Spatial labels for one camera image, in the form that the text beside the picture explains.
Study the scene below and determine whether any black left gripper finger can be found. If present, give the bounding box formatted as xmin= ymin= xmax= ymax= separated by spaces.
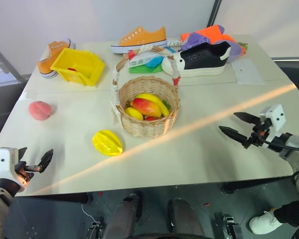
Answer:
xmin=17 ymin=147 xmax=28 ymax=162
xmin=37 ymin=148 xmax=54 ymax=174

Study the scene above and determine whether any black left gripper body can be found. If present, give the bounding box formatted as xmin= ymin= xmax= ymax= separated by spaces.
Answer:
xmin=14 ymin=160 xmax=42 ymax=187

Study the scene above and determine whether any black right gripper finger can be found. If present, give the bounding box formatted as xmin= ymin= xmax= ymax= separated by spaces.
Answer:
xmin=233 ymin=112 xmax=260 ymax=126
xmin=218 ymin=125 xmax=253 ymax=150

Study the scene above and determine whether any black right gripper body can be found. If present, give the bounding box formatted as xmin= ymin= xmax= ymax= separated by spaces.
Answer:
xmin=248 ymin=118 xmax=272 ymax=148

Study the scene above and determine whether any white paper sheet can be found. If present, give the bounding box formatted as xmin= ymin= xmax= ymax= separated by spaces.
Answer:
xmin=230 ymin=58 xmax=266 ymax=86

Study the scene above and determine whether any pink peach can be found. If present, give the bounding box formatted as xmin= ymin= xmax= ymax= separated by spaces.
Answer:
xmin=28 ymin=100 xmax=54 ymax=121

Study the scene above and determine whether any dark side furniture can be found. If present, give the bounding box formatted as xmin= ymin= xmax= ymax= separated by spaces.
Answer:
xmin=272 ymin=58 xmax=299 ymax=102

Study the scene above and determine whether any yellow starfruit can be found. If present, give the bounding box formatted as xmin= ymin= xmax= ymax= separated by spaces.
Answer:
xmin=91 ymin=129 xmax=124 ymax=157

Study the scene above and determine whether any black white sneaker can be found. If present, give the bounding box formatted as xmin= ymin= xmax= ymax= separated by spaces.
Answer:
xmin=161 ymin=41 xmax=232 ymax=78

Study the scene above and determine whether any yellow banana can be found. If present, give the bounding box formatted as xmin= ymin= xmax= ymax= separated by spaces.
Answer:
xmin=135 ymin=93 xmax=171 ymax=117

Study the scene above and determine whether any person's black trouser leg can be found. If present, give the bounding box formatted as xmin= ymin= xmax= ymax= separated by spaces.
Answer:
xmin=273 ymin=200 xmax=299 ymax=228

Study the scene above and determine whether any black metal foot mechanism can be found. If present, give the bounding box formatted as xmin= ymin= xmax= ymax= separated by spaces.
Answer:
xmin=222 ymin=213 xmax=243 ymax=239
xmin=87 ymin=216 xmax=105 ymax=239

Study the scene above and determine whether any person's white shoe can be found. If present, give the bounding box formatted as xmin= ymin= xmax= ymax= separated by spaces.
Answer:
xmin=249 ymin=210 xmax=284 ymax=236

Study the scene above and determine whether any grey metal rack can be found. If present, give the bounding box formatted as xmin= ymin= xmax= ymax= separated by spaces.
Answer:
xmin=0 ymin=40 xmax=28 ymax=88

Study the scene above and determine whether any purple fabric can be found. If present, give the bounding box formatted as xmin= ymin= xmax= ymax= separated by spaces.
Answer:
xmin=181 ymin=25 xmax=243 ymax=63

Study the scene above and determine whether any orange sneaker white sole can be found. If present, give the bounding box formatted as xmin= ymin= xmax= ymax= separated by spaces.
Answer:
xmin=111 ymin=25 xmax=168 ymax=55
xmin=37 ymin=38 xmax=77 ymax=80

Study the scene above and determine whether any orange fabric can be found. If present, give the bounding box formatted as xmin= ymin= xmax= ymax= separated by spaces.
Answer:
xmin=180 ymin=23 xmax=247 ymax=56

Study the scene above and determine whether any red yellow mango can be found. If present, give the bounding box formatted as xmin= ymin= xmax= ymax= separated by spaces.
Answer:
xmin=132 ymin=97 xmax=163 ymax=118

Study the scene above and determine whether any yellow plastic bin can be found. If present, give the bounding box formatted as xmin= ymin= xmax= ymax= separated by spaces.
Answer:
xmin=50 ymin=47 xmax=106 ymax=87

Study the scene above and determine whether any dark rounded leg shape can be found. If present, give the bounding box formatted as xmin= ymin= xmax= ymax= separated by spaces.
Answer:
xmin=167 ymin=197 xmax=208 ymax=239
xmin=103 ymin=191 xmax=144 ymax=239

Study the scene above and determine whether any small yellow lemon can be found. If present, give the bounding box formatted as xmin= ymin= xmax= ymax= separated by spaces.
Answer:
xmin=124 ymin=107 xmax=145 ymax=121

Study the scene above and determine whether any white lace bundle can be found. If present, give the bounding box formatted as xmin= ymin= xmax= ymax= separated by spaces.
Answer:
xmin=165 ymin=39 xmax=183 ymax=49

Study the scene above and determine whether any green cloth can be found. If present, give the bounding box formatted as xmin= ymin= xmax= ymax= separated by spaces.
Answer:
xmin=128 ymin=65 xmax=165 ymax=74

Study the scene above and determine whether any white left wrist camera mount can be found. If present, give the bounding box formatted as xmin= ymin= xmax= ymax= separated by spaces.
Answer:
xmin=0 ymin=147 xmax=19 ymax=185

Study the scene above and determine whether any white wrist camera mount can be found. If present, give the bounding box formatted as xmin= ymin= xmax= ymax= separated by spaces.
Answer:
xmin=0 ymin=147 xmax=19 ymax=185
xmin=258 ymin=104 xmax=286 ymax=138

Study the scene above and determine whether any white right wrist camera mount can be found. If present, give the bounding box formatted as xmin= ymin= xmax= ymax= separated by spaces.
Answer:
xmin=258 ymin=104 xmax=286 ymax=138

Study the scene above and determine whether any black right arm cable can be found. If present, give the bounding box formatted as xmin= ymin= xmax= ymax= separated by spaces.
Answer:
xmin=262 ymin=140 xmax=299 ymax=183

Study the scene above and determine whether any black table frame tube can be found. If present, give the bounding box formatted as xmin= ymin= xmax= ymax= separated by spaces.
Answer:
xmin=74 ymin=192 xmax=94 ymax=205
xmin=221 ymin=177 xmax=294 ymax=195

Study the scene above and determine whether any thin white floor cable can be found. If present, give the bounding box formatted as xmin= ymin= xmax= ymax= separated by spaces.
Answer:
xmin=80 ymin=202 xmax=96 ymax=223

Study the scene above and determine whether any wicker basket with handle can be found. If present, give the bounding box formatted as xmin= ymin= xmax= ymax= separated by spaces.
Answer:
xmin=111 ymin=45 xmax=181 ymax=140

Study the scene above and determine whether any dark wall post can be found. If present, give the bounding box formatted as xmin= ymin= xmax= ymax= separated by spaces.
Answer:
xmin=206 ymin=0 xmax=224 ymax=27

